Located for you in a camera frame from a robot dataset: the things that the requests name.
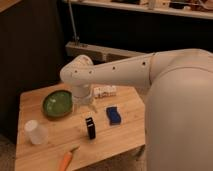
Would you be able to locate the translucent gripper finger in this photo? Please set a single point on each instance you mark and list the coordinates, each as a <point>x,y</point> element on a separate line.
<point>75,108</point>
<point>92,107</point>

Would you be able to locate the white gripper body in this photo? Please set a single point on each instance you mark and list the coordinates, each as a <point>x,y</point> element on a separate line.
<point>82,95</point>

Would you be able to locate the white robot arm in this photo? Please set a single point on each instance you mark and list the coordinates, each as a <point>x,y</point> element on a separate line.
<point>178,108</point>

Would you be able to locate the black upright eraser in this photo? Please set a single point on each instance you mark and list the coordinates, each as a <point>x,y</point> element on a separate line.
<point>90,128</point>

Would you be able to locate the green round plate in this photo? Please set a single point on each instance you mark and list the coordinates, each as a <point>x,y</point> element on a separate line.
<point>57,104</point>

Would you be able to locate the white plastic bottle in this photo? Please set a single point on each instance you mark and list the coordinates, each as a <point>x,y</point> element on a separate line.
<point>105,91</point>

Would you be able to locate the blue sponge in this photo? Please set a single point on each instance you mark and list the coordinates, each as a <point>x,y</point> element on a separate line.
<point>113,115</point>

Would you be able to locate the wooden bench beam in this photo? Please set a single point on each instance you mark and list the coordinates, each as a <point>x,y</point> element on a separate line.
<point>99,53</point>

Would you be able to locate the translucent white cup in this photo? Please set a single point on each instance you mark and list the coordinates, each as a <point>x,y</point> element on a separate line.
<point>36,132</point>

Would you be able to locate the orange carrot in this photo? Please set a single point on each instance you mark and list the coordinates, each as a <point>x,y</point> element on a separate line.
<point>67,159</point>

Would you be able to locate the metal pole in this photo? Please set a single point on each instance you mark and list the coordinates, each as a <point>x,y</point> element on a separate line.
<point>75,37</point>

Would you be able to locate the wooden shelf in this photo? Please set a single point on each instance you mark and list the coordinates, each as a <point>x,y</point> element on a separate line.
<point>142,8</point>

